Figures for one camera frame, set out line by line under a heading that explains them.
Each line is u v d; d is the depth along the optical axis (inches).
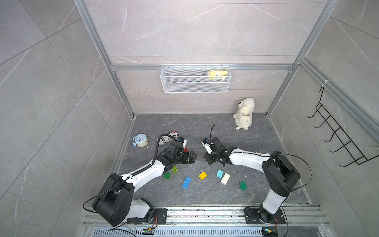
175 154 26.8
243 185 32.6
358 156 23.3
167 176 33.8
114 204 16.3
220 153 27.9
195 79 39.6
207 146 30.0
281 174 18.4
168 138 30.4
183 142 32.1
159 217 28.8
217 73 33.5
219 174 34.0
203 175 34.4
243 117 41.3
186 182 32.9
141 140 39.2
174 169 30.6
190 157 29.9
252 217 28.7
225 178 33.6
